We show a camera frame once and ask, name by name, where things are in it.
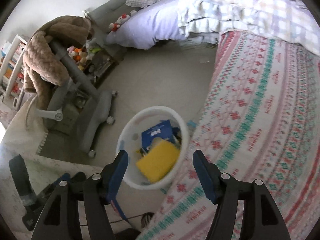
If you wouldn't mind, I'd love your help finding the yellow green sponge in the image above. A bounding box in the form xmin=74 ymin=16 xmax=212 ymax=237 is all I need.
xmin=136 ymin=139 xmax=180 ymax=184

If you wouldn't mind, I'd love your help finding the blue cereal box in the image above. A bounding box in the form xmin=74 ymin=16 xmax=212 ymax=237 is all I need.
xmin=142 ymin=120 xmax=181 ymax=153

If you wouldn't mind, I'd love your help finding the white round trash bin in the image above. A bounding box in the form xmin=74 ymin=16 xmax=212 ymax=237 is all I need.
xmin=116 ymin=106 xmax=189 ymax=190

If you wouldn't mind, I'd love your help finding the patterned bed sheet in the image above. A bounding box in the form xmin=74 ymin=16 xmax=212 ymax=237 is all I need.
xmin=139 ymin=31 xmax=319 ymax=239

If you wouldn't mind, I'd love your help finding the grey office chair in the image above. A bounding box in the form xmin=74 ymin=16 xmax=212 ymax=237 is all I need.
xmin=36 ymin=40 xmax=117 ymax=158

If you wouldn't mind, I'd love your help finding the white bookshelf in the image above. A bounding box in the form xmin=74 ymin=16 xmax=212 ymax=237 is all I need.
xmin=1 ymin=35 xmax=27 ymax=111

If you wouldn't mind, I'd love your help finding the brown fleece blanket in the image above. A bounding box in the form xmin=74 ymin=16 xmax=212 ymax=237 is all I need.
xmin=23 ymin=16 xmax=91 ymax=110

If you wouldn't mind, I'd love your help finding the red white plush toy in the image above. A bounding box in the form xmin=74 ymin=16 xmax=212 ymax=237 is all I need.
xmin=108 ymin=14 xmax=131 ymax=32

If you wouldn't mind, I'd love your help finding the lavender pillow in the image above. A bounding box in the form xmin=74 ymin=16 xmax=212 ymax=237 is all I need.
xmin=105 ymin=0 xmax=186 ymax=50

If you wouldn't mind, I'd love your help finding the plaid checkered quilt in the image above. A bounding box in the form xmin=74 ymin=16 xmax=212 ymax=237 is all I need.
xmin=177 ymin=0 xmax=319 ymax=55

